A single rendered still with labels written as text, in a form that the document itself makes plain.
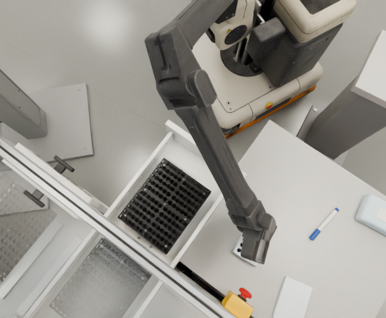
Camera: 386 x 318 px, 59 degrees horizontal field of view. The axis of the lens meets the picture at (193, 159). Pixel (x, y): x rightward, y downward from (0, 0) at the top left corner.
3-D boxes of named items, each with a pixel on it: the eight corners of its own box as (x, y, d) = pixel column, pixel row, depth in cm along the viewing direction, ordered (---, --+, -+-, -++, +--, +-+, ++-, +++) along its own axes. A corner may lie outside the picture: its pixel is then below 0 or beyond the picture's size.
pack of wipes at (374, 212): (353, 219, 113) (359, 217, 108) (364, 194, 115) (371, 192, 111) (395, 241, 111) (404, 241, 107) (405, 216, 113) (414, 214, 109)
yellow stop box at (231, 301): (230, 288, 99) (233, 290, 92) (251, 303, 98) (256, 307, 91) (221, 303, 98) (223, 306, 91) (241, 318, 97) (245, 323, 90)
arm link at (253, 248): (263, 210, 81) (234, 205, 87) (250, 259, 78) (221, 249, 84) (285, 224, 89) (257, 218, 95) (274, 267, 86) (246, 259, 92)
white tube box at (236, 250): (249, 218, 112) (251, 217, 109) (272, 231, 111) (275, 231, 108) (231, 252, 109) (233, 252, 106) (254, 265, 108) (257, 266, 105)
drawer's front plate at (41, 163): (33, 152, 111) (17, 141, 100) (102, 204, 107) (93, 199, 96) (29, 156, 111) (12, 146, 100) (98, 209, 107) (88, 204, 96)
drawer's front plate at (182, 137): (169, 131, 114) (168, 118, 103) (241, 181, 110) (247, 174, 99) (166, 135, 113) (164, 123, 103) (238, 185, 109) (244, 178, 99)
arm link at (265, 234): (279, 216, 87) (258, 209, 87) (272, 242, 85) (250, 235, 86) (272, 218, 94) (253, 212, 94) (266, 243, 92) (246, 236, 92)
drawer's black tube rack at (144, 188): (165, 162, 109) (163, 157, 103) (210, 194, 107) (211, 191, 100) (121, 219, 104) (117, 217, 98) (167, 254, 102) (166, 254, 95)
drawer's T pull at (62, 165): (57, 155, 103) (55, 154, 101) (76, 170, 102) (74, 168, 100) (48, 164, 102) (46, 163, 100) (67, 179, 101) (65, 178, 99)
